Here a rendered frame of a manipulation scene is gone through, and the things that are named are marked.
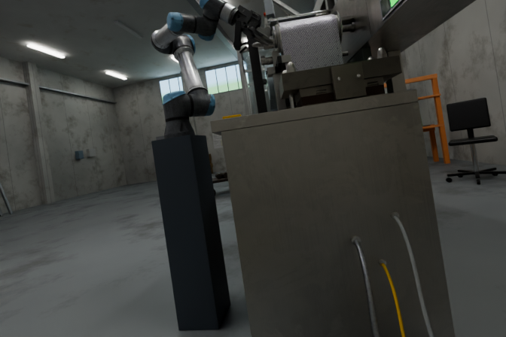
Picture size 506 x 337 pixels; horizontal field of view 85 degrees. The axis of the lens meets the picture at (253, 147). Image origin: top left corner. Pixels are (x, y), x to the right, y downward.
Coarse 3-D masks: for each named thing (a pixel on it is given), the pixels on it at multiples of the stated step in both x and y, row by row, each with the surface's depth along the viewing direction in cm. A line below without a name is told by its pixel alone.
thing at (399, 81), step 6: (390, 54) 125; (396, 54) 125; (402, 66) 125; (402, 72) 125; (396, 78) 125; (402, 78) 125; (390, 84) 127; (396, 84) 125; (402, 84) 125; (390, 90) 127; (396, 90) 125; (402, 90) 125
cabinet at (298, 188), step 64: (256, 128) 88; (320, 128) 87; (384, 128) 86; (256, 192) 88; (320, 192) 87; (384, 192) 86; (256, 256) 88; (320, 256) 87; (384, 256) 86; (256, 320) 87; (320, 320) 87; (384, 320) 86; (448, 320) 85
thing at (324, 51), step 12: (324, 36) 113; (336, 36) 113; (288, 48) 113; (300, 48) 113; (312, 48) 113; (324, 48) 113; (336, 48) 112; (300, 60) 113; (312, 60) 113; (324, 60) 113; (336, 60) 112
